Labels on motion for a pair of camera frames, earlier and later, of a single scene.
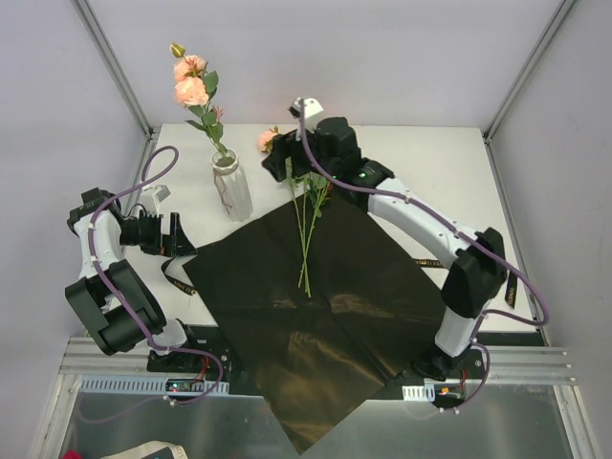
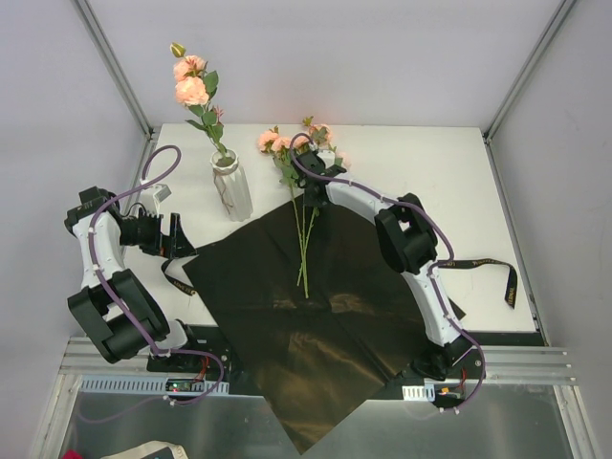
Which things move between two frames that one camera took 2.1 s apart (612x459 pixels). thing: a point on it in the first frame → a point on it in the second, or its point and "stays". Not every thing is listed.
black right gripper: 291,147 → 311,189
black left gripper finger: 181,245 stays
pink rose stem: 196,85 stays
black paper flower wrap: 319,308 stays
